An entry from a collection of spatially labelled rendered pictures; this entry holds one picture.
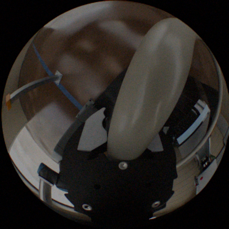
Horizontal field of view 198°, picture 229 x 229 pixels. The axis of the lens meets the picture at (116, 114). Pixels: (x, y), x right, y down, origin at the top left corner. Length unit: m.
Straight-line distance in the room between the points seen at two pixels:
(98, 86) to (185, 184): 6.31
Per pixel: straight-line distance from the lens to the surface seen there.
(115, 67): 1.00
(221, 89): 0.39
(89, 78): 1.08
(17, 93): 1.02
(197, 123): 0.48
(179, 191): 6.01
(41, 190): 0.69
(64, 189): 0.73
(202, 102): 0.53
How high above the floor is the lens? 0.99
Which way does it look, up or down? 61 degrees down
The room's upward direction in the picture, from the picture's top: 172 degrees counter-clockwise
